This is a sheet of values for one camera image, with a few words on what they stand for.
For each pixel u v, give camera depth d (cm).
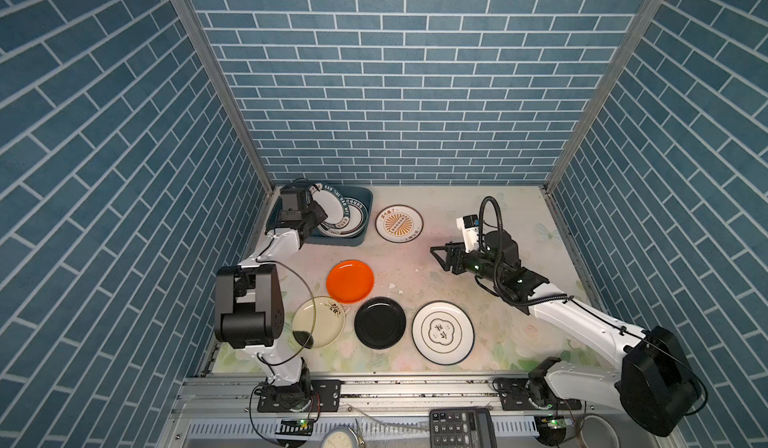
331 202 105
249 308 47
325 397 74
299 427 72
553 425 72
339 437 65
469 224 71
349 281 95
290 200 73
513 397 73
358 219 108
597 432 69
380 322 85
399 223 108
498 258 60
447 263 72
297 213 72
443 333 84
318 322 85
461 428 68
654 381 41
